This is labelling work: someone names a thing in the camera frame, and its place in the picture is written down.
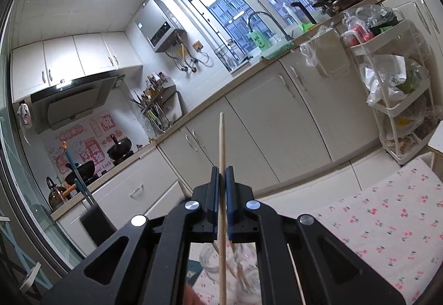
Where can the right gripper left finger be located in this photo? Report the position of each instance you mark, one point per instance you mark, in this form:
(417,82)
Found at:
(145,261)

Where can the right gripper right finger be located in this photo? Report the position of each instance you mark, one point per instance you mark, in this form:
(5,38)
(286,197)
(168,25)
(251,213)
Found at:
(299,260)

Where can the lone bamboo chopstick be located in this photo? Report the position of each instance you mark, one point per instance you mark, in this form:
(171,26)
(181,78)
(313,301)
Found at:
(222,213)

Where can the clear glass jar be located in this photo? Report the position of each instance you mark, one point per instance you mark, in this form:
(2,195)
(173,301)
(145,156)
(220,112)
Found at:
(243,285)

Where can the cream kitchen base cabinets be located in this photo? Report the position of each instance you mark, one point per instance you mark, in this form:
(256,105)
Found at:
(285,123)

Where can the cherry print tablecloth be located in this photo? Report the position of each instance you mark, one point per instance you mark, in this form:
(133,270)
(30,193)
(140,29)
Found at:
(394,225)

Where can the metal kettle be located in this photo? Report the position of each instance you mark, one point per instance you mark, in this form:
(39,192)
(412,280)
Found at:
(56,198)

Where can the black wok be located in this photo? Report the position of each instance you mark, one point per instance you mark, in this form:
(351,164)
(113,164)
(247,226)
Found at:
(120,148)

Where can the utensil drying rack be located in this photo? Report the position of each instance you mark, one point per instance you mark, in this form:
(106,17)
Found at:
(159,104)

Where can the range hood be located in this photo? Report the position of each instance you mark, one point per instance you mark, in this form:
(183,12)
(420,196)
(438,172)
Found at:
(61,104)

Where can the white storage trolley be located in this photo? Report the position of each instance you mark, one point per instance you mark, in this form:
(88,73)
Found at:
(390,55)

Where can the hanging plastic bag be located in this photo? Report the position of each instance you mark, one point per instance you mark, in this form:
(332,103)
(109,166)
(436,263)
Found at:
(320,46)

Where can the water heater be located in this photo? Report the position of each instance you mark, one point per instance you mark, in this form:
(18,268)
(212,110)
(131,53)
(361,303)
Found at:
(158,25)

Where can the sink faucet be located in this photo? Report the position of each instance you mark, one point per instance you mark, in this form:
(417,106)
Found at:
(270,21)

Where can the white wall cabinets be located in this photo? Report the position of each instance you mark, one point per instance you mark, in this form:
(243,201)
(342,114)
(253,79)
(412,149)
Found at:
(40,65)

